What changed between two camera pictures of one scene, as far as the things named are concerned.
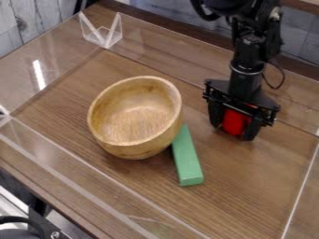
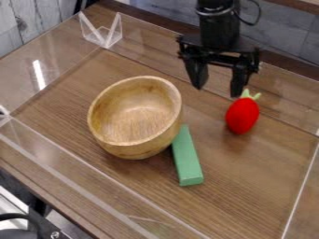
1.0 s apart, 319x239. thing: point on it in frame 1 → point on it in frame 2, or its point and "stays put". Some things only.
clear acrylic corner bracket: x=102 y=36 stays put
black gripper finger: x=214 y=113 → x=197 y=70
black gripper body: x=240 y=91 → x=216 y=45
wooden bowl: x=133 y=116 stays put
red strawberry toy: x=234 y=122 stays put
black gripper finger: x=256 y=122 → x=238 y=76
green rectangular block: x=185 y=158 stays put
